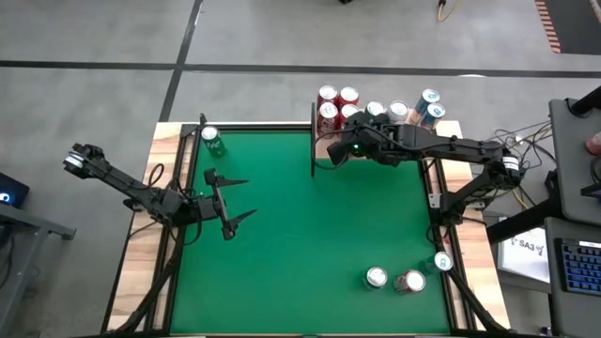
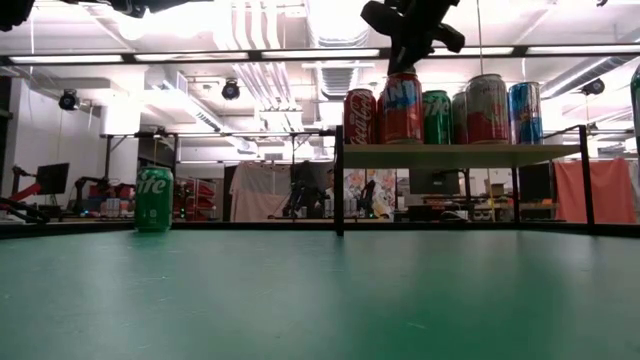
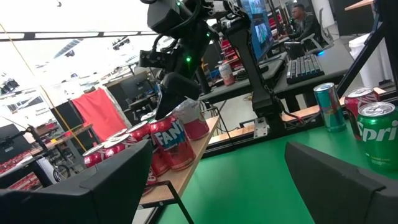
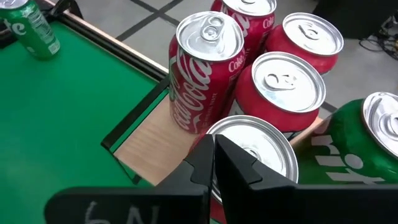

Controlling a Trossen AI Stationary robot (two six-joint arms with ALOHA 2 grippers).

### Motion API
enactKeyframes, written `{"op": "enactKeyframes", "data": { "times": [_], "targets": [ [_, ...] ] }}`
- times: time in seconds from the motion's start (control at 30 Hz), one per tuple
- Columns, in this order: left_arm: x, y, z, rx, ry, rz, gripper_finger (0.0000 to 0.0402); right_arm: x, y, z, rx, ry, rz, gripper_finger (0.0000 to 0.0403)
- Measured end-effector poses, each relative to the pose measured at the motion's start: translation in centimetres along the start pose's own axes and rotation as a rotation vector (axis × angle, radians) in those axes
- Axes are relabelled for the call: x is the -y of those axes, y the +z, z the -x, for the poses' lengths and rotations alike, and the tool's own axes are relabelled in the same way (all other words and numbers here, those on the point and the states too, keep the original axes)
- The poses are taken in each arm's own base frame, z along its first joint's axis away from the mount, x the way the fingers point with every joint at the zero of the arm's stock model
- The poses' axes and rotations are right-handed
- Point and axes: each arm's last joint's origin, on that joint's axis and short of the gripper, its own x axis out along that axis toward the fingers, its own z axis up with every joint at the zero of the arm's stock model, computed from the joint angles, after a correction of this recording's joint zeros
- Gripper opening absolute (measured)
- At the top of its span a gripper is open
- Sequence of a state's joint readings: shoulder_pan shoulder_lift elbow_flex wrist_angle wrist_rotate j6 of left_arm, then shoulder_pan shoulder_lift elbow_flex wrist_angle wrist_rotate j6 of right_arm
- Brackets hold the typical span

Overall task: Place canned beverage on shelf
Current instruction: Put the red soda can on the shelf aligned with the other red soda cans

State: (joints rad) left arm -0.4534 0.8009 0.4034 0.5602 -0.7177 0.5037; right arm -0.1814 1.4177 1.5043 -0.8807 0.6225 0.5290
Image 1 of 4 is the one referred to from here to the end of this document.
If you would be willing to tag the red Coca-Cola can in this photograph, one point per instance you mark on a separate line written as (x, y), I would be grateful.
(327, 91)
(411, 281)

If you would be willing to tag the black device with blue light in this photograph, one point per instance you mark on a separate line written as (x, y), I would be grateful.
(11, 190)

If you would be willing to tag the backlit black keyboard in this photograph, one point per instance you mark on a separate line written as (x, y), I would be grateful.
(582, 267)

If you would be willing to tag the gray side table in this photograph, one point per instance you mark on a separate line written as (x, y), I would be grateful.
(28, 223)

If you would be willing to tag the green table mat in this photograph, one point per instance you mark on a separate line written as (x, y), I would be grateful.
(282, 300)

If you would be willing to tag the slim Red Bull can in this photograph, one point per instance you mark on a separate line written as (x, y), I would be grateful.
(442, 261)
(433, 115)
(425, 99)

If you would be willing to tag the black mat with striped edge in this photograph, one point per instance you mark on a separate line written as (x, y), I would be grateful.
(577, 28)

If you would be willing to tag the red Fanta can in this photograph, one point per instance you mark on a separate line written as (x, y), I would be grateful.
(348, 112)
(349, 95)

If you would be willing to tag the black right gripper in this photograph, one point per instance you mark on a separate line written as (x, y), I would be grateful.
(380, 141)

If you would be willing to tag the wooden shelf with black frame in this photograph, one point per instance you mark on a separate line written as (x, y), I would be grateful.
(321, 145)

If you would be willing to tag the silver mounting bracket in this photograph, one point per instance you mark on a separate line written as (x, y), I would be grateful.
(436, 201)

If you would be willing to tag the green Sprite can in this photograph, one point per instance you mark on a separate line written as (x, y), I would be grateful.
(213, 141)
(374, 109)
(376, 277)

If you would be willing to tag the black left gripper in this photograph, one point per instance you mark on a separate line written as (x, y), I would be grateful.
(211, 209)

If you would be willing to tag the black monitor pole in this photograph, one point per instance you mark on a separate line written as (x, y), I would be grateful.
(589, 101)

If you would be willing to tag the red soda can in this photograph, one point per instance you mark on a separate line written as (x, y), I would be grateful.
(328, 119)

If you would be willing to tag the white paper sign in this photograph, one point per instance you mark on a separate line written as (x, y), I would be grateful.
(523, 258)

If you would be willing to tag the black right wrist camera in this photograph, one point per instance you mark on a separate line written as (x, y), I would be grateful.
(337, 152)

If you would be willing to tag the black metal table frame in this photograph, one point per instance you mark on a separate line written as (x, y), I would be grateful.
(263, 127)

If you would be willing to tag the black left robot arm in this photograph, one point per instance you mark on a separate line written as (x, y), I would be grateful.
(127, 185)

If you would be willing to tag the dark gray desk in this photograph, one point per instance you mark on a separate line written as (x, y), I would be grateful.
(563, 310)
(575, 155)

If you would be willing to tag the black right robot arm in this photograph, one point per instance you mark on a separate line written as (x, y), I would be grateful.
(469, 150)

